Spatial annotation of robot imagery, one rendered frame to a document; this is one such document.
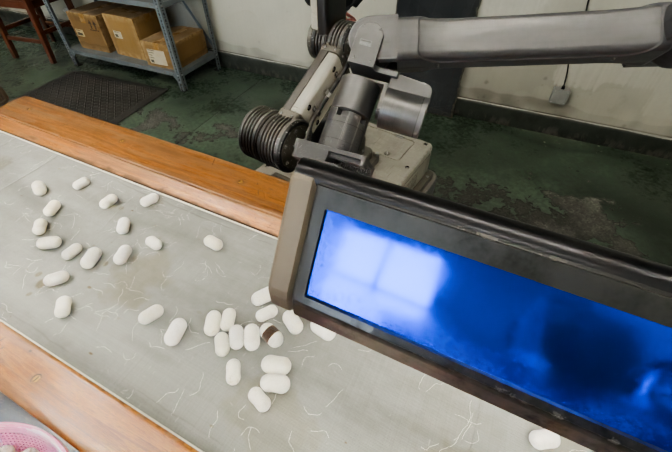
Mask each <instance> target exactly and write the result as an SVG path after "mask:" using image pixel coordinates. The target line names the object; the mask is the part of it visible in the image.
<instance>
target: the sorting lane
mask: <svg viewBox="0 0 672 452"><path fill-rule="evenodd" d="M82 177H87V178H88V179H89V180H90V183H89V185H87V186H85V187H83V188H82V189H79V190H77V189H74V188H73V186H72V185H73V183H74V182H75V181H77V180H78V179H80V178H82ZM37 180H39V181H42V182H44V183H45V185H46V188H47V192H46V194H44V195H42V196H38V195H36V194H34V192H33V190H32V187H31V185H32V183H33V182H34V181H37ZM151 193H156V194H157V195H158V196H159V200H158V201H157V202H156V203H153V204H151V205H150V206H148V207H144V206H142V205H141V204H140V200H141V198H143V197H145V196H147V195H149V194H151ZM109 194H114V195H116V196H117V202H116V203H114V204H113V205H112V206H110V207H109V208H107V209H103V208H101V207H100V206H99V202H100V201H101V200H102V199H103V198H105V197H106V196H107V195H109ZM51 200H57V201H59V202H60V203H61V207H60V209H59V210H58V211H57V212H56V214H55V215H53V216H46V215H44V213H43V209H44V208H45V207H46V205H47V204H48V203H49V202H50V201H51ZM122 217H127V218H128V219H129V220H130V227H129V231H128V232H127V233H126V234H119V233H118V232H117V231H116V227H117V224H118V220H119V219H120V218H122ZM40 218H42V219H45V220H46V221H47V223H48V224H47V228H46V232H45V233H44V234H42V235H36V234H34V233H33V232H32V228H33V225H34V222H35V221H36V220H37V219H40ZM208 235H213V236H214V237H216V238H218V239H220V240H221V241H222V242H223V247H222V248H221V249H220V250H218V251H215V250H213V249H211V248H209V247H207V246H206V245H205V244H204V238H205V237H206V236H208ZM49 236H58V237H60V238H61V240H62V243H61V245H60V246H59V247H57V248H51V249H39V248H38V247H37V246H36V241H37V240H38V239H39V238H42V237H49ZM149 236H154V237H156V238H157V239H159V240H160V241H161V242H162V247H161V249H159V250H153V249H152V248H150V247H149V246H147V245H146V243H145V240H146V238H147V237H149ZM277 240H278V238H276V237H273V236H271V235H268V234H266V233H263V232H260V231H258V230H255V229H253V228H250V227H248V226H245V225H242V224H240V223H237V222H235V221H232V220H230V219H227V218H224V217H222V216H219V215H217V214H214V213H212V212H209V211H206V210H204V209H201V208H199V207H196V206H194V205H191V204H188V203H186V202H183V201H181V200H178V199H176V198H173V197H170V196H168V195H165V194H163V193H160V192H158V191H155V190H152V189H150V188H147V187H145V186H142V185H140V184H137V183H134V182H132V181H129V180H127V179H124V178H122V177H119V176H116V175H114V174H111V173H109V172H106V171H103V170H101V169H98V168H96V167H93V166H91V165H88V164H85V163H83V162H80V161H78V160H75V159H73V158H70V157H67V156H65V155H62V154H60V153H57V152H55V151H52V150H49V149H47V148H44V147H42V146H39V145H37V144H34V143H31V142H29V141H26V140H24V139H21V138H19V137H16V136H13V135H11V134H8V133H6V132H3V131H1V130H0V321H1V322H3V323H4V324H6V325H7V326H9V327H10V328H12V329H13V330H15V331H16V332H18V333H19V334H21V335H22V336H24V337H25V338H27V339H28V340H30V341H32V342H33V343H35V344H36V345H38V346H39V347H41V348H42V349H44V350H45V351H47V352H48V353H50V354H51V355H53V356H54V357H56V358H57V359H59V360H60V361H62V362H64V363H65V364H67V365H68V366H70V367H71V368H73V369H74V370H76V371H77V372H79V373H80V374H82V375H83V376H85V377H86V378H88V379H89V380H91V381H92V382H94V383H96V384H97V385H99V386H100V387H102V388H103V389H105V390H106V391H108V392H109V393H111V394H112V395H114V396H115V397H117V398H118V399H120V400H121V401H123V402H124V403H126V404H128V405H129V406H131V407H132V408H134V409H135V410H137V411H138V412H140V413H141V414H143V415H144V416H146V417H147V418H149V419H150V420H152V421H153V422H155V423H156V424H158V425H160V426H161V427H163V428H164V429H166V430H167V431H169V432H170V433H172V434H173V435H175V436H176V437H178V438H179V439H181V440H182V441H184V442H185V443H187V444H188V445H190V446H192V447H193V448H195V449H196V450H198V451H199V452H594V451H592V450H590V449H588V448H586V447H583V446H581V445H579V444H577V443H575V442H572V441H570V440H568V439H566V438H564V437H562V436H559V437H560V440H561V442H560V445H559V446H558V447H557V448H553V449H544V450H538V449H536V448H534V447H533V446H532V445H531V443H530V441H529V434H530V432H531V431H533V430H542V429H544V428H542V427H540V426H538V425H535V424H533V423H531V422H529V421H527V420H524V419H522V418H520V417H518V416H516V415H513V414H511V413H509V412H507V411H505V410H503V409H500V408H498V407H496V406H494V405H492V404H489V403H487V402H485V401H483V400H481V399H479V398H476V397H474V396H472V395H470V394H468V393H465V392H463V391H461V390H459V389H457V388H454V387H452V386H450V385H448V384H446V383H444V382H441V381H439V380H437V379H435V378H433V377H430V376H428V375H426V374H424V373H422V372H420V371H417V370H415V369H413V368H411V367H409V366H406V365H404V364H402V363H400V362H398V361H396V360H393V359H391V358H389V357H387V356H385V355H382V354H380V353H378V352H376V351H374V350H371V349H369V348H367V347H365V346H363V345H361V344H358V343H356V342H354V341H352V340H350V339H347V338H345V337H343V336H341V335H339V334H337V333H336V335H335V337H334V338H333V339H332V340H330V341H325V340H323V339H322V338H321V337H319V336H318V335H316V334H315V333H314V332H313V331H312V330H311V327H310V323H311V322H310V321H308V320H306V319H304V318H302V317H299V316H298V317H299V318H300V320H301V321H302V323H303V330H302V331H301V332H300V333H299V334H292V333H290V332H289V330H288V328H287V327H286V325H285V324H284V322H283V314H284V312H285V311H287V310H286V309H284V308H282V307H280V306H277V305H275V304H273V303H272V302H271V301H269V302H267V303H265V304H263V305H261V306H255V305H254V304H253V303H252V301H251V297H252V295H253V294H254V293H255V292H257V291H259V290H261V289H263V288H265V287H268V283H269V278H270V273H271V268H272V264H273V259H274V254H275V250H276V245H277ZM74 243H79V244H81V245H82V251H81V252H80V253H78V254H77V255H76V256H75V257H73V258H72V259H70V260H65V259H63V258H62V256H61V254H62V252H63V251H64V250H65V249H67V248H68V247H69V246H71V245H72V244H74ZM122 245H129V246H130V247H131V248H132V253H131V255H130V256H129V258H128V260H127V261H126V263H124V264H122V265H117V264H115V263H114V261H113V257H114V255H115V254H116V252H117V251H118V249H119V248H120V247H121V246H122ZM92 247H97V248H99V249H101V251H102V255H101V257H100V259H99V260H98V262H97V263H96V264H95V266H94V267H92V268H90V269H85V268H83V267H82V266H81V265H80V260H81V259H82V257H83V256H84V255H85V253H86V252H87V251H88V249H90V248H92ZM58 271H66V272H68V273H69V279H68V280H67V281H66V282H64V283H61V284H58V285H55V286H51V287H49V286H46V285H44V283H43V279H44V277H45V276H47V275H48V274H52V273H55V272H58ZM61 296H69V297H70V298H71V299H72V304H71V311H70V314H69V315H68V316H67V317H65V318H58V317H56V316H55V314H54V310H55V306H56V300H57V299H58V298H59V297H61ZM155 304H159V305H161V306H162V307H163V309H164V312H163V314H162V316H161V317H159V318H157V319H156V320H154V321H152V322H151V323H149V324H146V325H143V324H141V323H139V321H138V316H139V314H140V313H141V312H142V311H144V310H146V309H148V308H149V307H151V306H153V305H155ZM269 305H275V306H276V307H277V309H278V312H277V315H276V316H275V317H273V318H270V319H268V320H266V321H264V322H259V321H258V320H257V319H256V313H257V311H258V310H260V309H262V308H265V307H267V306H269ZM227 308H233V309H234V310H235V312H236V317H235V322H234V325H240V326H242V328H243V330H244V329H245V327H246V326H247V325H249V324H256V325H257V326H258V327H259V332H260V327H261V326H262V325H263V324H265V323H271V324H273V325H274V326H275V327H276V328H277V329H278V330H279V331H280V332H281V333H282V335H283V343H282V344H281V346H279V347H277V348H273V347H271V346H269V345H268V344H267V343H266V342H265V341H264V340H263V339H262V337H261V335H260V345H259V347H258V348H257V349H256V350H254V351H249V350H247V349H246V348H245V346H244V345H243V346H242V348H240V349H238V350H234V349H232V348H231V347H230V351H229V353H228V354H227V355H226V356H223V357H220V356H218V355H217V354H216V352H215V343H214V338H215V336H216V335H214V336H208V335H206V334H205V332H204V325H205V320H206V316H207V314H208V313H209V312H210V311H212V310H217V311H218V312H220V314H221V319H222V314H223V311H224V310H225V309H227ZM177 318H183V319H184V320H185V321H186V323H187V328H186V330H185V332H184V334H183V336H182V338H181V340H180V342H179V343H178V344H176V345H174V346H168V345H167V344H166V343H165V342H164V335H165V333H166V332H167V330H168V328H169V326H170V324H171V322H172V321H173V320H175V319H177ZM267 355H275V356H283V357H287V358H288V359H289V360H290V362H291V369H290V371H289V372H288V373H287V374H286V376H287V377H288V378H289V380H290V388H289V390H288V391H287V392H286V393H283V394H278V393H274V392H265V391H264V390H263V392H264V393H265V394H266V395H267V396H268V397H269V398H270V400H271V406H270V408H269V410H268V411H266V412H259V411H258V410H257V409H256V407H255V406H254V405H253V404H252V403H251V402H250V401H249V399H248V393H249V391H250V389H252V388H253V387H260V388H261V386H260V380H261V378H262V377H263V376H264V375H265V374H267V373H266V372H264V371H263V370H262V367H261V362H262V360H263V358H264V357H265V356H267ZM231 359H238V360H239V361H240V364H241V368H240V374H241V378H240V381H239V382H238V383H237V384H236V385H229V384H228V383H227V381H226V364H227V362H228V361H229V360H231ZM261 389H262V388H261Z"/></svg>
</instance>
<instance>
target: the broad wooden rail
mask: <svg viewBox="0 0 672 452"><path fill-rule="evenodd" d="M0 130H1V131H3V132H6V133H8V134H11V135H13V136H16V137H19V138H21V139H24V140H26V141H29V142H31V143H34V144H37V145H39V146H42V147H44V148H47V149H49V150H52V151H55V152H57V153H60V154H62V155H65V156H67V157H70V158H73V159H75V160H78V161H80V162H83V163H85V164H88V165H91V166H93V167H96V168H98V169H101V170H103V171H106V172H109V173H111V174H114V175H116V176H119V177H122V178H124V179H127V180H129V181H132V182H134V183H137V184H140V185H142V186H145V187H147V188H150V189H152V190H155V191H158V192H160V193H163V194H165V195H168V196H170V197H173V198H176V199H178V200H181V201H183V202H186V203H188V204H191V205H194V206H196V207H199V208H201V209H204V210H206V211H209V212H212V213H214V214H217V215H219V216H222V217H224V218H227V219H230V220H232V221H235V222H237V223H240V224H242V225H245V226H248V227H250V228H253V229H255V230H258V231H260V232H263V233H266V234H268V235H271V236H273V237H276V238H278V235H279V231H280V226H281V221H282V217H283V212H284V207H285V202H286V198H287V193H288V188H289V183H290V182H289V181H286V180H283V179H280V178H277V177H274V176H271V175H268V174H265V173H262V172H259V171H256V170H253V169H249V168H246V167H243V166H240V165H237V164H234V163H231V162H228V161H225V160H222V159H219V158H216V157H213V156H210V155H207V154H204V153H201V152H198V151H195V150H191V149H188V148H185V147H182V146H179V145H176V144H173V143H170V142H167V141H164V140H161V139H158V138H155V137H152V136H149V135H146V134H143V133H140V132H137V131H134V130H130V129H127V128H124V127H121V126H118V125H115V124H112V123H109V122H106V121H103V120H100V119H97V118H94V117H91V116H88V115H85V114H82V113H79V112H76V111H73V110H70V109H66V108H63V107H60V106H57V105H54V104H51V103H48V102H45V101H42V100H39V99H36V98H33V97H30V96H27V95H25V96H23V97H20V98H18V99H16V100H13V101H11V102H9V103H7V104H5V105H3V106H1V107H0Z"/></svg>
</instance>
